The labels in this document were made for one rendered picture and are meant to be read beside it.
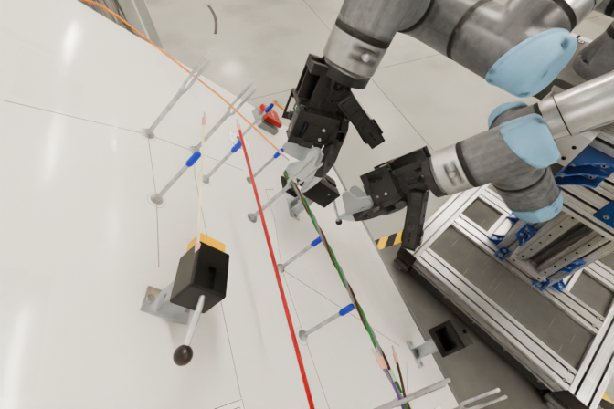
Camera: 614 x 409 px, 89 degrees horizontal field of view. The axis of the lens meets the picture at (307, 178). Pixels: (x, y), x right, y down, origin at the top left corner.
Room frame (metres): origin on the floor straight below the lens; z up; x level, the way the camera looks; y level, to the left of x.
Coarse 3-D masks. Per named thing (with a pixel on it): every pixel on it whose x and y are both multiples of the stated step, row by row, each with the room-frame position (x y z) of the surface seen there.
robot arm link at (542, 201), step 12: (540, 180) 0.27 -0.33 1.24; (552, 180) 0.28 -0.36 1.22; (504, 192) 0.27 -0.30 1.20; (516, 192) 0.27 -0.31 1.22; (528, 192) 0.26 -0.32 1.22; (540, 192) 0.26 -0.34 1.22; (552, 192) 0.27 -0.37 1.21; (516, 204) 0.26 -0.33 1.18; (528, 204) 0.26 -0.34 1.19; (540, 204) 0.26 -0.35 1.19; (552, 204) 0.26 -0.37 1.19; (516, 216) 0.27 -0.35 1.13; (528, 216) 0.26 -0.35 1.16; (540, 216) 0.25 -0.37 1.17; (552, 216) 0.25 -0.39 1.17
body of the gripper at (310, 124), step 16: (320, 64) 0.36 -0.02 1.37; (304, 80) 0.36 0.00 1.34; (320, 80) 0.35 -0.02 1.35; (336, 80) 0.34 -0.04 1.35; (352, 80) 0.34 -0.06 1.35; (368, 80) 0.36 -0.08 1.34; (304, 96) 0.36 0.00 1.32; (320, 96) 0.35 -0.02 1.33; (336, 96) 0.35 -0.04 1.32; (288, 112) 0.38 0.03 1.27; (304, 112) 0.32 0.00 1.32; (320, 112) 0.34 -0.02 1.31; (336, 112) 0.35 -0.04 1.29; (288, 128) 0.34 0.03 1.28; (304, 128) 0.32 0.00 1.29; (320, 128) 0.33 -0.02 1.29; (336, 128) 0.33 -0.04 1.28; (304, 144) 0.32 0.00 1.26; (320, 144) 0.32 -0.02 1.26
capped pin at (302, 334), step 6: (348, 306) 0.10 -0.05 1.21; (354, 306) 0.10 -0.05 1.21; (342, 312) 0.10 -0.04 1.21; (348, 312) 0.10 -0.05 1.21; (330, 318) 0.10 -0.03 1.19; (336, 318) 0.10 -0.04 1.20; (318, 324) 0.09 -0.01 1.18; (324, 324) 0.09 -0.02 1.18; (300, 330) 0.09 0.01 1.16; (312, 330) 0.09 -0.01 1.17; (300, 336) 0.08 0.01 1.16; (306, 336) 0.08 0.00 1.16
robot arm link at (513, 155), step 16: (496, 128) 0.33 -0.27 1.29; (512, 128) 0.31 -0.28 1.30; (528, 128) 0.30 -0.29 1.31; (544, 128) 0.29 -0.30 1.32; (464, 144) 0.32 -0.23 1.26; (480, 144) 0.31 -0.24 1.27; (496, 144) 0.30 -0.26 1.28; (512, 144) 0.29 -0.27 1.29; (528, 144) 0.28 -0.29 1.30; (544, 144) 0.28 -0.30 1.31; (464, 160) 0.30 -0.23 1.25; (480, 160) 0.29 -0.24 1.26; (496, 160) 0.28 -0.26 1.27; (512, 160) 0.28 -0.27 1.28; (528, 160) 0.27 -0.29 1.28; (544, 160) 0.27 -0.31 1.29; (480, 176) 0.28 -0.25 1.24; (496, 176) 0.27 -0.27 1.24; (512, 176) 0.27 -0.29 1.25; (528, 176) 0.27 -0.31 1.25
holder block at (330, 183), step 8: (328, 176) 0.35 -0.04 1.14; (320, 184) 0.32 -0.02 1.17; (328, 184) 0.32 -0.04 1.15; (304, 192) 0.31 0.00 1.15; (312, 192) 0.31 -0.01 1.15; (320, 192) 0.31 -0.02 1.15; (328, 192) 0.31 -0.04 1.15; (336, 192) 0.32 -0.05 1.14; (312, 200) 0.31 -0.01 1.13; (320, 200) 0.31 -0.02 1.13; (328, 200) 0.31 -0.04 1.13
